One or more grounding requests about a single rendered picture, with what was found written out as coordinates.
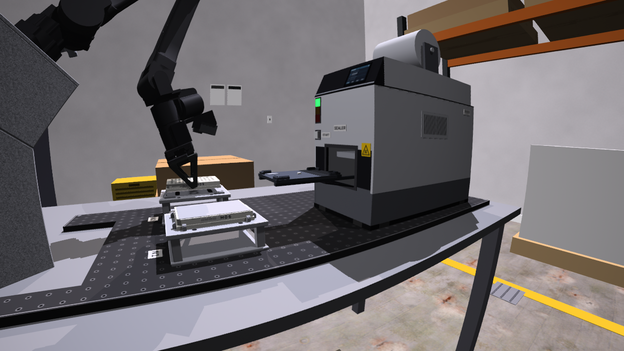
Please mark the white foil roll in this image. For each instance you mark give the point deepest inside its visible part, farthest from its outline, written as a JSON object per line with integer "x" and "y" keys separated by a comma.
{"x": 407, "y": 48}

